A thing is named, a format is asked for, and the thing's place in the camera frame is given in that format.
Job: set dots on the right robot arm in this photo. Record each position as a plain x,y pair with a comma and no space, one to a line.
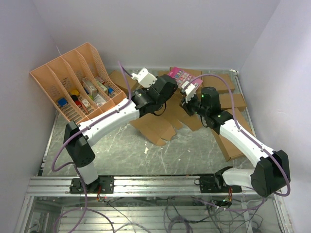
271,168

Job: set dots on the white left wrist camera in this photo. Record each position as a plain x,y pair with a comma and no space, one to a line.
144,78

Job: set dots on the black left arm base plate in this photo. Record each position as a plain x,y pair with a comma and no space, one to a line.
103,185

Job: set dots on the yellow toy block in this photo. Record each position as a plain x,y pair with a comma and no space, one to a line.
74,92

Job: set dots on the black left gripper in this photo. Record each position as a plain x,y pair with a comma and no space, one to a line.
147,89

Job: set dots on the cardboard box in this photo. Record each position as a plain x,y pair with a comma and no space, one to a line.
159,129

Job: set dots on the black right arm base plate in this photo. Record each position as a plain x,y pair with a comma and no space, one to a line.
209,184

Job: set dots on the pink children's book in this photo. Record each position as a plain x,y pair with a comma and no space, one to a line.
184,77

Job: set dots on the blue toy block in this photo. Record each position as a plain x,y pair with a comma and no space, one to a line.
62,102

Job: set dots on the aluminium mounting rail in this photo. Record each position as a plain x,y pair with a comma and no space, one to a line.
125,186

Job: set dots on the small brown box by organizer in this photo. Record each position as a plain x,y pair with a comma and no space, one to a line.
117,78

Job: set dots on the brown box back right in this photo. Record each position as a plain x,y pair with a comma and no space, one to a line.
218,84

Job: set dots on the small printed carton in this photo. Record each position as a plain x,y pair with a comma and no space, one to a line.
89,86

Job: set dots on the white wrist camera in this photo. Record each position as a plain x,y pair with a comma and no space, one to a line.
188,90
144,78

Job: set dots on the large brown box under book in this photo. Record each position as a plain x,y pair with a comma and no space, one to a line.
167,74

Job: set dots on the big brown box front right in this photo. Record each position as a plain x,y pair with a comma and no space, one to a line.
229,150

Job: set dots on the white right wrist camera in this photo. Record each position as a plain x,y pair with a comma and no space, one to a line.
188,90

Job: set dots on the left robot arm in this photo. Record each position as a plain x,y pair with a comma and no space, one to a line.
79,139

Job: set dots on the small brown box right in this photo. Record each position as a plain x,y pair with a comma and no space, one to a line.
226,103

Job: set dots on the peach plastic file organizer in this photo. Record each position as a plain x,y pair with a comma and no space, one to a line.
64,74

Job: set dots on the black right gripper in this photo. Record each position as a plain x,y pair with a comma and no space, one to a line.
186,106

